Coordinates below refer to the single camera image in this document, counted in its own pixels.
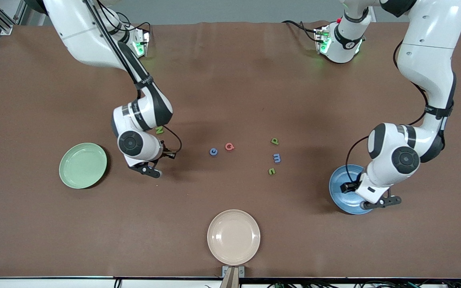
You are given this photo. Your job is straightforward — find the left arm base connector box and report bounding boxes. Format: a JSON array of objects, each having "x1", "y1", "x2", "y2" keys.
[{"x1": 314, "y1": 26, "x2": 332, "y2": 54}]

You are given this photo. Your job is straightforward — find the green plate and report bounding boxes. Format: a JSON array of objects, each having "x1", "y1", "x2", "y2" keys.
[{"x1": 59, "y1": 143, "x2": 108, "y2": 189}]

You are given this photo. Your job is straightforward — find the beige plate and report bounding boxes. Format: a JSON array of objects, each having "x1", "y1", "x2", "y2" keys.
[{"x1": 207, "y1": 209, "x2": 261, "y2": 266}]

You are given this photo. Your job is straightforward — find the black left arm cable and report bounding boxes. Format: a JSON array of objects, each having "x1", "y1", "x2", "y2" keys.
[{"x1": 346, "y1": 40, "x2": 430, "y2": 188}]

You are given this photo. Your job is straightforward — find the black right base cable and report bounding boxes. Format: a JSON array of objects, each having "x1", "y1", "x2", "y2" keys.
[{"x1": 132, "y1": 20, "x2": 153, "y2": 44}]

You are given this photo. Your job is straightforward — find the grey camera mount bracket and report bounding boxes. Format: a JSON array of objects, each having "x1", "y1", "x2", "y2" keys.
[{"x1": 219, "y1": 266, "x2": 245, "y2": 288}]

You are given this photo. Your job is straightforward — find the blue plate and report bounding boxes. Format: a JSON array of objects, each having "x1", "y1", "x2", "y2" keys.
[{"x1": 329, "y1": 164, "x2": 375, "y2": 215}]

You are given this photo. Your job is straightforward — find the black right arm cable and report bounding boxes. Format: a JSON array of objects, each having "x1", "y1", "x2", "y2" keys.
[{"x1": 82, "y1": 0, "x2": 183, "y2": 156}]

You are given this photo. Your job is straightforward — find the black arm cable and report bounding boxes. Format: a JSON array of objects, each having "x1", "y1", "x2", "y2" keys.
[
  {"x1": 82, "y1": 0, "x2": 183, "y2": 156},
  {"x1": 346, "y1": 40, "x2": 430, "y2": 188}
]

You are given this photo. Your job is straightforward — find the black left base cable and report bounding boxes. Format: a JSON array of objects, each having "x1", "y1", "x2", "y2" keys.
[{"x1": 282, "y1": 20, "x2": 320, "y2": 42}]

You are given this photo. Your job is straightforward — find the black base cable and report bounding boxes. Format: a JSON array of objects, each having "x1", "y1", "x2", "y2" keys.
[
  {"x1": 282, "y1": 20, "x2": 320, "y2": 42},
  {"x1": 132, "y1": 20, "x2": 153, "y2": 44}
]

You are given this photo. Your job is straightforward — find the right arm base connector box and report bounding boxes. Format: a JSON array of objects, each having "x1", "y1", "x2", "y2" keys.
[{"x1": 132, "y1": 28, "x2": 151, "y2": 58}]

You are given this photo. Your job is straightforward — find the brown table mat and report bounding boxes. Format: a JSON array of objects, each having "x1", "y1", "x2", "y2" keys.
[{"x1": 0, "y1": 21, "x2": 461, "y2": 278}]

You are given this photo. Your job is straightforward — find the white table edge rail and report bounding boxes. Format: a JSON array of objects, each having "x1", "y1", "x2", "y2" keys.
[{"x1": 0, "y1": 276, "x2": 461, "y2": 288}]

